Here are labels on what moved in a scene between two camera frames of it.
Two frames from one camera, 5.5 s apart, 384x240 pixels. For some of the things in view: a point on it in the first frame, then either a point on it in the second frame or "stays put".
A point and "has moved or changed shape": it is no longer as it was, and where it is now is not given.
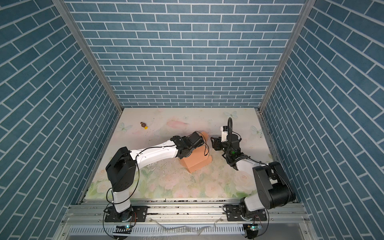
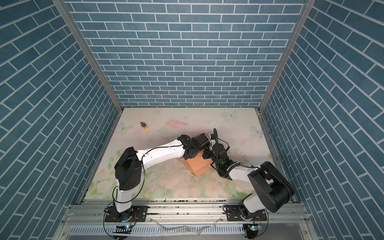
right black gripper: x=217 y=144 -> x=206 y=152
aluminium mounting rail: x=191 y=212 stays put
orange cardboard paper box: x=199 y=158 has moved or changed shape
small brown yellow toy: x=144 y=125 stays put
